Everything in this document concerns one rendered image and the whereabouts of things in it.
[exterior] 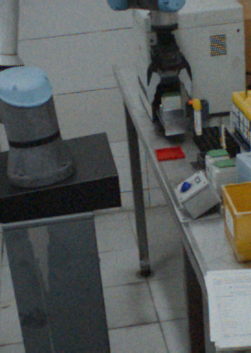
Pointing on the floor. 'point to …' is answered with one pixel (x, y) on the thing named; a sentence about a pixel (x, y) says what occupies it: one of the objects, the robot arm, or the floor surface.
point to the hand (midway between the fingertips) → (170, 100)
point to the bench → (218, 252)
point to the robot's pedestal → (57, 283)
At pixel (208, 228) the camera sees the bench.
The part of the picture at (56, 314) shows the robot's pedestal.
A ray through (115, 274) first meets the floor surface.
